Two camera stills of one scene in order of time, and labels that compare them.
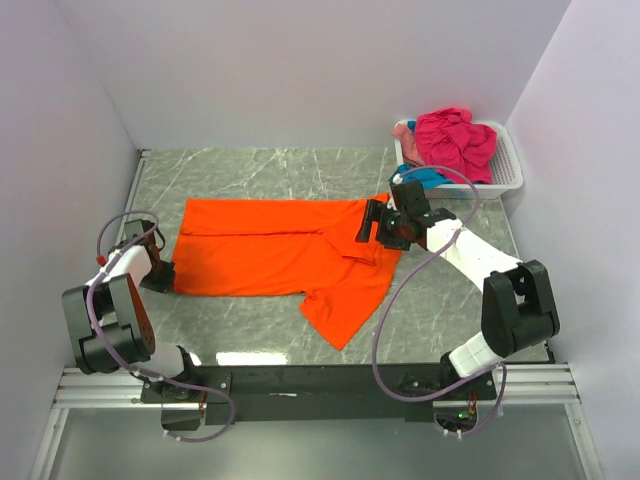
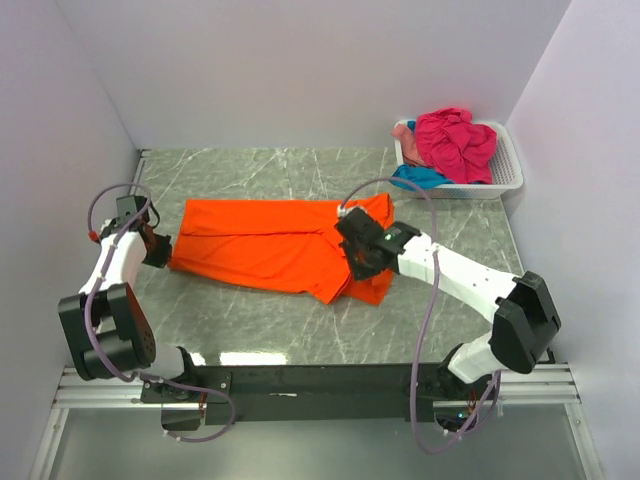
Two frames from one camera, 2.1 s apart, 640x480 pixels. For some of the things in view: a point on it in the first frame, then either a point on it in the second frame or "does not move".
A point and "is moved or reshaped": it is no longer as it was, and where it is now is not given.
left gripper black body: x=160 y=277 -> x=159 y=251
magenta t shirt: x=459 y=149 does not move
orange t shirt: x=252 y=246 is moved or reshaped
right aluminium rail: x=530 y=385 does not move
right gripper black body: x=390 y=231 -> x=360 y=266
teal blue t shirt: x=421 y=173 does not move
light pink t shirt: x=408 y=142 does not move
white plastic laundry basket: x=507 y=166 does not move
